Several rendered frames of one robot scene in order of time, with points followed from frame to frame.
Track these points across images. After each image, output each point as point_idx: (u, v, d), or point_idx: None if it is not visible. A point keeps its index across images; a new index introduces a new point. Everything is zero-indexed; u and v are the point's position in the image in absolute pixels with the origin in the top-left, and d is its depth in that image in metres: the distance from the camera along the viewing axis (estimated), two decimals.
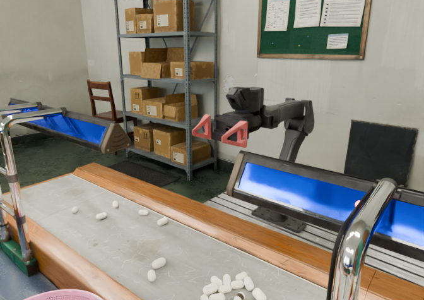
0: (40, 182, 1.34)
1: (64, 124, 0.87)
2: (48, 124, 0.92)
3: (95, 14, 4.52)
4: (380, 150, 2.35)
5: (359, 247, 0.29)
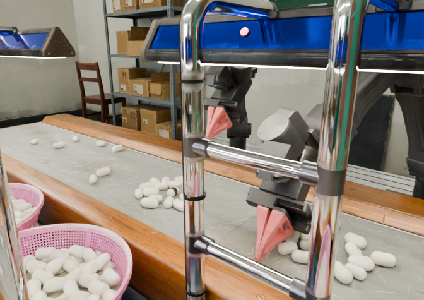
0: (8, 127, 1.36)
1: (13, 41, 0.89)
2: (0, 45, 0.94)
3: None
4: None
5: None
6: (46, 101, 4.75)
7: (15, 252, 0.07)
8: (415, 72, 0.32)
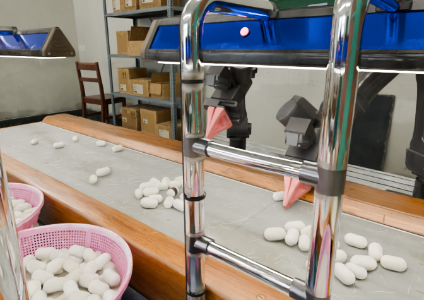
0: (8, 127, 1.36)
1: (13, 41, 0.89)
2: (0, 45, 0.94)
3: None
4: (359, 118, 2.37)
5: None
6: (46, 101, 4.75)
7: (15, 253, 0.07)
8: (415, 72, 0.32)
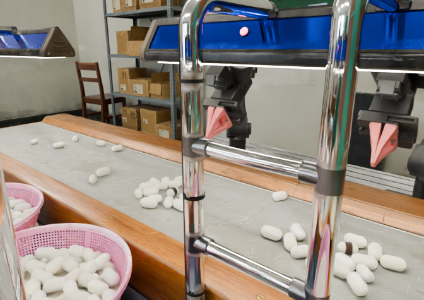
0: (7, 127, 1.36)
1: (13, 41, 0.89)
2: (0, 45, 0.94)
3: None
4: None
5: None
6: (46, 101, 4.75)
7: (12, 252, 0.07)
8: (414, 72, 0.32)
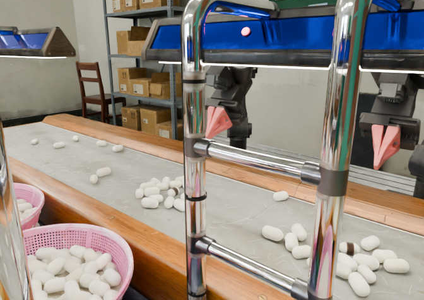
0: (8, 127, 1.36)
1: (14, 41, 0.89)
2: (0, 45, 0.94)
3: None
4: (359, 118, 2.37)
5: None
6: (46, 101, 4.75)
7: (20, 254, 0.06)
8: (417, 72, 0.32)
